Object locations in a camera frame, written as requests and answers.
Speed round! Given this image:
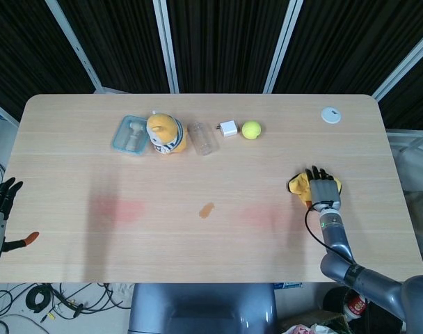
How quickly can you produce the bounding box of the red white bottle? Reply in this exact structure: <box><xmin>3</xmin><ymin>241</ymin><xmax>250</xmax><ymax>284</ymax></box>
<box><xmin>343</xmin><ymin>291</ymin><xmax>368</xmax><ymax>320</ymax></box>

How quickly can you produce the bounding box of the orange stain patch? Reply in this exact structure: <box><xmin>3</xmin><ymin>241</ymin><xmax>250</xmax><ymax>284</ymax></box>
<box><xmin>198</xmin><ymin>202</ymin><xmax>216</xmax><ymax>221</ymax></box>

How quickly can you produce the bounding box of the black grey right robot hand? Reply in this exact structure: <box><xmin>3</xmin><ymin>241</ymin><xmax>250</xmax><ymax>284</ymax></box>
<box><xmin>308</xmin><ymin>166</ymin><xmax>343</xmax><ymax>212</ymax></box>

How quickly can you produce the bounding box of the black floor cable bundle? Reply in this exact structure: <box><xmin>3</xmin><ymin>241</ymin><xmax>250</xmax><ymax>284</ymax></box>
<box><xmin>0</xmin><ymin>282</ymin><xmax>133</xmax><ymax>326</ymax></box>

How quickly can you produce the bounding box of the yellow black cloth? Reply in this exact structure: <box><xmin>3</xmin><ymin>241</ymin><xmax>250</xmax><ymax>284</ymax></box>
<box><xmin>287</xmin><ymin>168</ymin><xmax>345</xmax><ymax>208</ymax></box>

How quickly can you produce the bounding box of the white partition frame post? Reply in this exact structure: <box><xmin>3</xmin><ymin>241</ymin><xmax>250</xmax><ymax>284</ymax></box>
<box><xmin>372</xmin><ymin>33</ymin><xmax>423</xmax><ymax>102</ymax></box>
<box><xmin>50</xmin><ymin>0</ymin><xmax>105</xmax><ymax>94</ymax></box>
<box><xmin>266</xmin><ymin>0</ymin><xmax>305</xmax><ymax>94</ymax></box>
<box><xmin>153</xmin><ymin>0</ymin><xmax>182</xmax><ymax>94</ymax></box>

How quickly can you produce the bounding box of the white toy figure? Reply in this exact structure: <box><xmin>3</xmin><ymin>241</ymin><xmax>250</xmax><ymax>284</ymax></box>
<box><xmin>125</xmin><ymin>120</ymin><xmax>143</xmax><ymax>152</ymax></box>

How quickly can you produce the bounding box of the clear plastic bottle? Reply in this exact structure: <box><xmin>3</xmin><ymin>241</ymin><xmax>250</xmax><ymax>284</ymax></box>
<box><xmin>187</xmin><ymin>120</ymin><xmax>221</xmax><ymax>157</ymax></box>

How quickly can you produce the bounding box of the yellow plush toy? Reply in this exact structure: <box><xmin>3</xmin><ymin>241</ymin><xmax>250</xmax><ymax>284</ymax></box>
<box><xmin>145</xmin><ymin>110</ymin><xmax>189</xmax><ymax>157</ymax></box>

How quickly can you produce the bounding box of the grey robot torso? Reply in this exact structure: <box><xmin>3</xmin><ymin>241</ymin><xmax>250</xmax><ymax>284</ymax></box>
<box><xmin>127</xmin><ymin>283</ymin><xmax>279</xmax><ymax>334</ymax></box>

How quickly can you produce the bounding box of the clear container with blue rim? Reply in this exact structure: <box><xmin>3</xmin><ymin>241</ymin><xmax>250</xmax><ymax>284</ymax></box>
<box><xmin>111</xmin><ymin>115</ymin><xmax>150</xmax><ymax>158</ymax></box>

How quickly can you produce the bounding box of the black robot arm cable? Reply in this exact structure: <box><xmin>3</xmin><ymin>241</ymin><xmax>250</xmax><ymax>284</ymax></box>
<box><xmin>304</xmin><ymin>200</ymin><xmax>359</xmax><ymax>266</ymax></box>

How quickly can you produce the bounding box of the yellow tennis ball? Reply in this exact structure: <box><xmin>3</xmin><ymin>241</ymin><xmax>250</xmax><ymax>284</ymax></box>
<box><xmin>241</xmin><ymin>120</ymin><xmax>262</xmax><ymax>141</ymax></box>

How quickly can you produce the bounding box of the white round disc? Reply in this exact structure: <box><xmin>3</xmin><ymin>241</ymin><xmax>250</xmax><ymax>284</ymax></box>
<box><xmin>320</xmin><ymin>106</ymin><xmax>343</xmax><ymax>124</ymax></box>

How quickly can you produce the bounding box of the white power adapter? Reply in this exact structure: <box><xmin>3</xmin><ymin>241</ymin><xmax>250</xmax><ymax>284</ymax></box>
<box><xmin>216</xmin><ymin>120</ymin><xmax>239</xmax><ymax>138</ymax></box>

